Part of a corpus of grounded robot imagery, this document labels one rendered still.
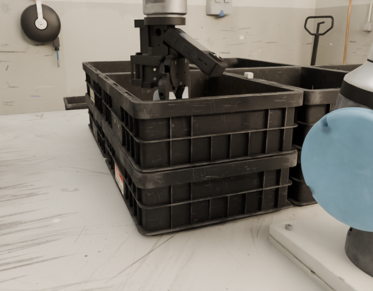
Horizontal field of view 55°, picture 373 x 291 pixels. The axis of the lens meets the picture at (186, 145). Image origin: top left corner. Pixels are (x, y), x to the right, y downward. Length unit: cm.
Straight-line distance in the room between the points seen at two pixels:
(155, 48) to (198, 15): 377
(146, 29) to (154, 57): 5
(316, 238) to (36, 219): 48
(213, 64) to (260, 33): 422
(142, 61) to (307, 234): 39
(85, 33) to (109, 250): 357
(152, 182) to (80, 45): 355
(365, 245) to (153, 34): 46
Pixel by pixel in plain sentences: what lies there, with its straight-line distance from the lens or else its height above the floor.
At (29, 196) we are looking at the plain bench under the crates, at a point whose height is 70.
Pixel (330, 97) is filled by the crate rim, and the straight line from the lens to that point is 68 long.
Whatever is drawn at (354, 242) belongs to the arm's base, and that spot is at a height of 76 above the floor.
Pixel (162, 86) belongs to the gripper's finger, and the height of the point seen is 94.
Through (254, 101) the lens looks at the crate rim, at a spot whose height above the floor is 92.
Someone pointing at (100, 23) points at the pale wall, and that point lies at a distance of 408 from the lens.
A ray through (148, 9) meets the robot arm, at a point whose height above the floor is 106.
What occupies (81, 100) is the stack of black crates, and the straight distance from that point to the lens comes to 267.
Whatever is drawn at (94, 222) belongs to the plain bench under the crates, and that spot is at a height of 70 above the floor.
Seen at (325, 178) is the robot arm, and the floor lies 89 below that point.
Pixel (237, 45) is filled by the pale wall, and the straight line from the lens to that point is 464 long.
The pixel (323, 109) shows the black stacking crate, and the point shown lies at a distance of 69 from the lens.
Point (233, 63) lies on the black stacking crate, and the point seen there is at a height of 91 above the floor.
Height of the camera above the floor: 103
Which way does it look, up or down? 18 degrees down
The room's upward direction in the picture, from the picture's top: straight up
